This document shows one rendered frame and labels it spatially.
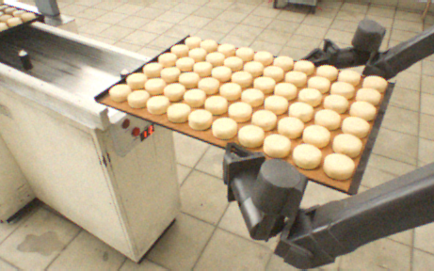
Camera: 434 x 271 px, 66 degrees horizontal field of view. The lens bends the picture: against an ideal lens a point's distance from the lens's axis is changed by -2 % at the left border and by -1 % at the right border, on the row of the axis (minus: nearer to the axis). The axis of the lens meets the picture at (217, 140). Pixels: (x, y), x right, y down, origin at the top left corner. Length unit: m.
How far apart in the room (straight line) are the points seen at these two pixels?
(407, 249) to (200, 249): 0.98
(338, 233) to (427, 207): 0.11
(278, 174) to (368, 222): 0.13
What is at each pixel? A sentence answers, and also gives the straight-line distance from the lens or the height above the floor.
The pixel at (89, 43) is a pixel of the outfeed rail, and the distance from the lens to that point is 1.35.
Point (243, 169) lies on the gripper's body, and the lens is 0.57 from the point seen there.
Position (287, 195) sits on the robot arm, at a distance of 0.47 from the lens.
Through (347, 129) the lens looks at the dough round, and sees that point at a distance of 0.70.
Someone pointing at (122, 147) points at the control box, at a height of 0.74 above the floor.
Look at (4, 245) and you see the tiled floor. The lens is 1.97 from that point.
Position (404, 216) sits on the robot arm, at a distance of 0.46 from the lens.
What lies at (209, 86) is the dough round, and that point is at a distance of 0.79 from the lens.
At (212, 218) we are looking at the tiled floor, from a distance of 1.76.
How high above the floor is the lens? 1.44
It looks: 42 degrees down
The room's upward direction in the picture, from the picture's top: straight up
